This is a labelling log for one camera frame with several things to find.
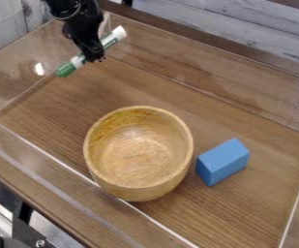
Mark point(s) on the blue foam block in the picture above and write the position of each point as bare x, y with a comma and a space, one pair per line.
222, 161

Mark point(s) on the green Expo marker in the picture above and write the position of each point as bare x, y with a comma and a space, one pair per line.
110, 39

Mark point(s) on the brown wooden bowl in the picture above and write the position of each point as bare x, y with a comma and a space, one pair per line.
138, 152

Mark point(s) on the black table leg bracket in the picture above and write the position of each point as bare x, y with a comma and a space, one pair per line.
26, 233

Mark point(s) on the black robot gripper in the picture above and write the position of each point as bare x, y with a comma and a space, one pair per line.
82, 16

